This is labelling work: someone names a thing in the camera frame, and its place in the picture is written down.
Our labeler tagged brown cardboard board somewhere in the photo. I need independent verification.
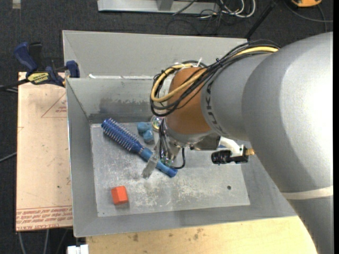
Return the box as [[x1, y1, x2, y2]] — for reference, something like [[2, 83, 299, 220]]
[[15, 71, 74, 232]]

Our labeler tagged grey metal bin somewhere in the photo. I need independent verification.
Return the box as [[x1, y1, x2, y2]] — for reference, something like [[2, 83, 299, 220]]
[[63, 30, 298, 238]]

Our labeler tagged red-orange block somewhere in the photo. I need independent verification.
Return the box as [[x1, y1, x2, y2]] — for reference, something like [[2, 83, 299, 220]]
[[111, 186, 130, 206]]

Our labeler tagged black cylinder on white bracket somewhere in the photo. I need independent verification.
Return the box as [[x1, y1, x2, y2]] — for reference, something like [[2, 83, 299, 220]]
[[211, 136, 255, 165]]

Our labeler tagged teal lumpy toy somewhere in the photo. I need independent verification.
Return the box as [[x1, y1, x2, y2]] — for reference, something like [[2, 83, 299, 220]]
[[137, 121, 155, 144]]

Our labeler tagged clear glass ball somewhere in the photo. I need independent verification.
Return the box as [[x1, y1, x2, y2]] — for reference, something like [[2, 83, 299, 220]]
[[150, 116, 163, 131]]

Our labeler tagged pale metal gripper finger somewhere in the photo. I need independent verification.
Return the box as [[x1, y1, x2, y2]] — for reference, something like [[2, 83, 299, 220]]
[[141, 154, 159, 179]]

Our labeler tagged blue hairbrush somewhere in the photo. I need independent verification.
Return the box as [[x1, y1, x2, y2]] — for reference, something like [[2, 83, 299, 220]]
[[101, 117, 179, 178]]

